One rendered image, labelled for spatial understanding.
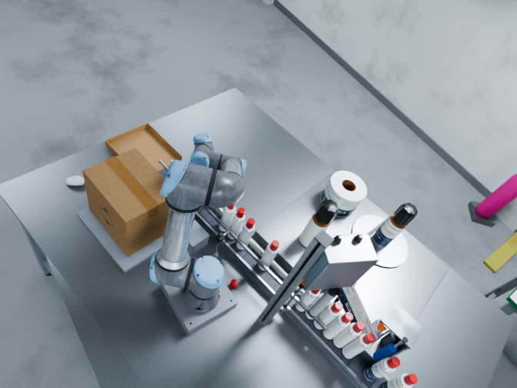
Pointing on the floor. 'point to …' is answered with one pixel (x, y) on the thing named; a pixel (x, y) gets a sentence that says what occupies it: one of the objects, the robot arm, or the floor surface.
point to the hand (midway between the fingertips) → (214, 208)
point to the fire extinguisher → (494, 202)
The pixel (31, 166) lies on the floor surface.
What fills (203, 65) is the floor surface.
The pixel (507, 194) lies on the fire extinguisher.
